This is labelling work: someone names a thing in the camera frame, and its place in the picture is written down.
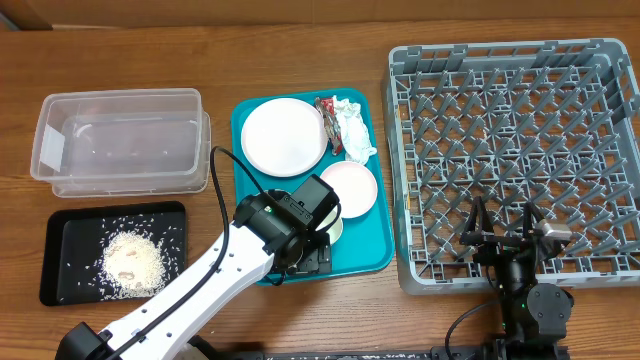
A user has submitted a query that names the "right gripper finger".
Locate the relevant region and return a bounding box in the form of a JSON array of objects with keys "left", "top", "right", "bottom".
[
  {"left": 522, "top": 202, "right": 544, "bottom": 240},
  {"left": 462, "top": 196, "right": 495, "bottom": 245}
]

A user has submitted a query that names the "large pink plate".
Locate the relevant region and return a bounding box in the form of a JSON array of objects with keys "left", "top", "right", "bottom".
[{"left": 241, "top": 98, "right": 328, "bottom": 177}]

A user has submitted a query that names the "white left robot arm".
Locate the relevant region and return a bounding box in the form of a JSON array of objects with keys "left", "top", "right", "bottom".
[{"left": 56, "top": 175, "right": 340, "bottom": 359}]

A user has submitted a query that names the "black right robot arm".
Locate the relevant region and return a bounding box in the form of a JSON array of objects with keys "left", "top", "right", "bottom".
[{"left": 460, "top": 197, "right": 573, "bottom": 346}]

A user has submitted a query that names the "pale green cup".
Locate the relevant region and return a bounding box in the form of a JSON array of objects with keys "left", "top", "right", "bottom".
[{"left": 316, "top": 204, "right": 343, "bottom": 245}]

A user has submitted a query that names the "pink bowl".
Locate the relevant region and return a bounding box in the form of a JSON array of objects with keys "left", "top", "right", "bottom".
[{"left": 321, "top": 161, "right": 378, "bottom": 219}]

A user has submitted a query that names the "teal plastic tray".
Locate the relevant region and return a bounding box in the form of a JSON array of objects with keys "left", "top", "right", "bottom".
[{"left": 230, "top": 88, "right": 395, "bottom": 284}]

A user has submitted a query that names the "crumpled white napkin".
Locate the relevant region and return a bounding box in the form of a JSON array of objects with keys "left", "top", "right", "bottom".
[{"left": 332, "top": 96, "right": 377, "bottom": 165}]

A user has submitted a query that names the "grey dish rack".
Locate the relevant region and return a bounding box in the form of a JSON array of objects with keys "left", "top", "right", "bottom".
[{"left": 382, "top": 38, "right": 639, "bottom": 295}]

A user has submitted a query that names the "red foil wrapper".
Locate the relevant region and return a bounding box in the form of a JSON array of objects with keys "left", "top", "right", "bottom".
[{"left": 314, "top": 97, "right": 344, "bottom": 156}]

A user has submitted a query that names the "black tray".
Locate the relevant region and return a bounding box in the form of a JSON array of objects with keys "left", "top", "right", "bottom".
[{"left": 39, "top": 201, "right": 187, "bottom": 306}]

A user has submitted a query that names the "white rice pile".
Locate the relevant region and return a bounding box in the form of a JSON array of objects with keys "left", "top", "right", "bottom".
[{"left": 67, "top": 212, "right": 185, "bottom": 301}]

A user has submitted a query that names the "clear plastic bin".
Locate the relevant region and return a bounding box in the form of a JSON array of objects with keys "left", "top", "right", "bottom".
[{"left": 30, "top": 88, "right": 211, "bottom": 198}]

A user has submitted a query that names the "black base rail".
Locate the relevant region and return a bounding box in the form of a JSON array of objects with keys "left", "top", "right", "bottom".
[{"left": 189, "top": 339, "right": 571, "bottom": 360}]

